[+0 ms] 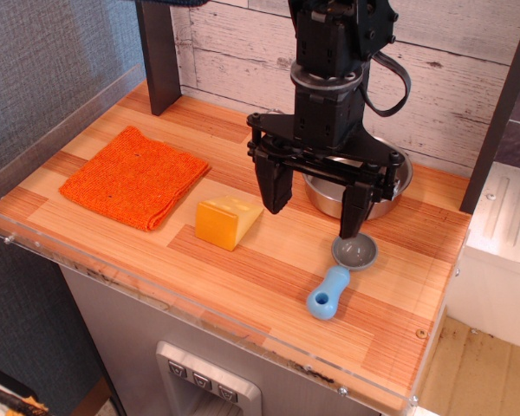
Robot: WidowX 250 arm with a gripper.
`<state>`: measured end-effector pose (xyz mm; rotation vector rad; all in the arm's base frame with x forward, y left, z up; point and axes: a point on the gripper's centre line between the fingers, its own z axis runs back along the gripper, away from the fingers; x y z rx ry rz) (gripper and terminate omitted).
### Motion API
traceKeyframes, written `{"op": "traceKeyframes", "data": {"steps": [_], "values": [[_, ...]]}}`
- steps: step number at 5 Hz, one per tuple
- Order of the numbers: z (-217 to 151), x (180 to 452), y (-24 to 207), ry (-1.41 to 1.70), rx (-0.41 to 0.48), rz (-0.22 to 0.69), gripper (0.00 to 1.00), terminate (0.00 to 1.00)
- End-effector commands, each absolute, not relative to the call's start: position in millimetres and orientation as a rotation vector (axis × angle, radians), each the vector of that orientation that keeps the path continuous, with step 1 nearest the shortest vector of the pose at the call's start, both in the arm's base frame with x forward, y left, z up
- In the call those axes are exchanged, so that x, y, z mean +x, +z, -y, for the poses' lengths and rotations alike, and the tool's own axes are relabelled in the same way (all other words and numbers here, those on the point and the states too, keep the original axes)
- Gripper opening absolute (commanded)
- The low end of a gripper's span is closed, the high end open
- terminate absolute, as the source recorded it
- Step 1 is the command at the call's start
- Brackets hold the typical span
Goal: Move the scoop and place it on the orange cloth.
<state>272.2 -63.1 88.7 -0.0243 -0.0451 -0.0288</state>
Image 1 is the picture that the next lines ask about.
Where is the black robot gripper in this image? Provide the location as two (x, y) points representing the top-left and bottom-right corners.
(246, 80), (405, 239)

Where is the blue handled grey scoop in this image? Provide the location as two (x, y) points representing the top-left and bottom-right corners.
(306, 233), (379, 321)

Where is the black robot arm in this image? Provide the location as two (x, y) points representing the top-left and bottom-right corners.
(247, 1), (412, 239)

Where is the orange knitted cloth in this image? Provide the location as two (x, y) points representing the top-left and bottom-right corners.
(59, 127), (209, 231)

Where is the stainless steel pan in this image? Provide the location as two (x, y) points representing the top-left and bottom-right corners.
(265, 108), (414, 221)

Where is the yellow toy cheese wedge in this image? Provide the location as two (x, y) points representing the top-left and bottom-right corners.
(195, 196), (263, 251)

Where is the white ribbed cabinet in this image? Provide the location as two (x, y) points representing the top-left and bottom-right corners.
(445, 163), (520, 347)

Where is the silver dispenser button panel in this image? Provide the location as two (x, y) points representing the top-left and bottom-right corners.
(156, 341), (263, 415)

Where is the grey toy fridge cabinet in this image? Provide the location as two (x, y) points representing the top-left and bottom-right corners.
(62, 267), (413, 415)

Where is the yellow black object bottom left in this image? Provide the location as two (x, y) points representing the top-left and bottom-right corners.
(0, 389), (49, 416)

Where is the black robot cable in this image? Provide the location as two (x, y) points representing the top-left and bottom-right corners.
(360, 50), (412, 117)

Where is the dark right frame post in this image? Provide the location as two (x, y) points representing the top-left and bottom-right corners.
(459, 40), (520, 214)

